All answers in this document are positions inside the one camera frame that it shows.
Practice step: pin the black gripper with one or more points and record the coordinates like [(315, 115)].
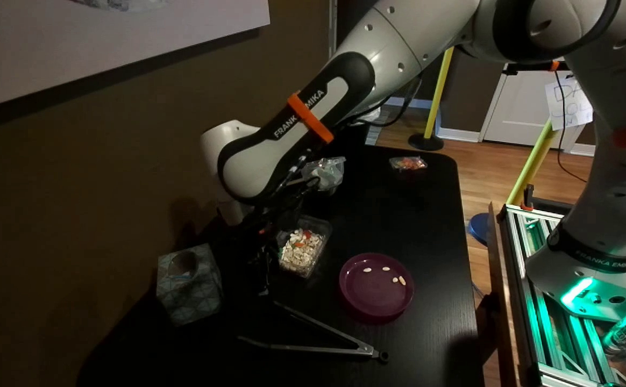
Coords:
[(282, 201)]

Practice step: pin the black metal kitchen tongs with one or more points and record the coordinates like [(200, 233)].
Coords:
[(368, 350)]

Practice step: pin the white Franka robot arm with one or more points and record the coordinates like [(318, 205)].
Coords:
[(399, 44)]

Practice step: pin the clear plastic food container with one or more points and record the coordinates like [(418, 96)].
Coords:
[(303, 249)]

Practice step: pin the small snack packet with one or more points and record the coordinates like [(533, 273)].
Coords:
[(410, 163)]

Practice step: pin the blue round floor object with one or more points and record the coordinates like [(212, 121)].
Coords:
[(481, 228)]

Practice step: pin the yellow pole with black base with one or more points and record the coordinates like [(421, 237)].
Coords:
[(439, 96)]

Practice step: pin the yellow slanted pole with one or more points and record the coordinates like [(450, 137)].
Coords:
[(531, 163)]

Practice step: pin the white panel door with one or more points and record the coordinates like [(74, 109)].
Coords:
[(519, 107)]

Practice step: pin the white paper sheet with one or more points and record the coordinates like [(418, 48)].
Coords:
[(571, 107)]

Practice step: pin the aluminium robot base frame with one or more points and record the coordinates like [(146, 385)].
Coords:
[(540, 336)]

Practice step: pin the white framed wall board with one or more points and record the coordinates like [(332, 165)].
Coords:
[(76, 44)]

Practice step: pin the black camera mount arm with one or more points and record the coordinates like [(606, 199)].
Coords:
[(533, 67)]

